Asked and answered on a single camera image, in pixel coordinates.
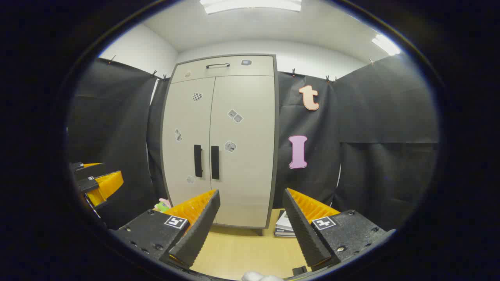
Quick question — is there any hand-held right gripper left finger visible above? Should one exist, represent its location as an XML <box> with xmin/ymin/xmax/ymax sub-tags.
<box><xmin>109</xmin><ymin>189</ymin><xmax>221</xmax><ymax>270</ymax></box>

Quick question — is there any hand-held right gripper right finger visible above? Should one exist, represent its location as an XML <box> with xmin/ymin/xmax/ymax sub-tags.
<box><xmin>282</xmin><ymin>188</ymin><xmax>391</xmax><ymax>272</ymax></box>

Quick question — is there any grey shoe cabinet door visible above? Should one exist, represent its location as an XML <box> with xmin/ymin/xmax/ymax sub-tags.
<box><xmin>161</xmin><ymin>77</ymin><xmax>216</xmax><ymax>225</ymax></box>
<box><xmin>209</xmin><ymin>75</ymin><xmax>276</xmax><ymax>228</ymax></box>

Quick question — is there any grey double-door shoe cabinet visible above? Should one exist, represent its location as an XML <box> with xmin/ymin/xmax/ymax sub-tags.
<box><xmin>160</xmin><ymin>53</ymin><xmax>280</xmax><ymax>237</ymax></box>

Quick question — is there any stack of magazines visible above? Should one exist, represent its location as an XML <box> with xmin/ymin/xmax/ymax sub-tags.
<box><xmin>274</xmin><ymin>210</ymin><xmax>297</xmax><ymax>238</ymax></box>

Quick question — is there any black backdrop cloth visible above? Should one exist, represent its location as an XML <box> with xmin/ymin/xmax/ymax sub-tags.
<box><xmin>66</xmin><ymin>53</ymin><xmax>440</xmax><ymax>231</ymax></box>

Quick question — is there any small ceiling light panel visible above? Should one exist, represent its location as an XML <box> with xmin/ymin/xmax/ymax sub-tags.
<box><xmin>371</xmin><ymin>34</ymin><xmax>402</xmax><ymax>56</ymax></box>

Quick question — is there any long ceiling light panel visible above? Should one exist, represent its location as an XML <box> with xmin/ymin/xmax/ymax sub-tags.
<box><xmin>200</xmin><ymin>0</ymin><xmax>302</xmax><ymax>15</ymax></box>

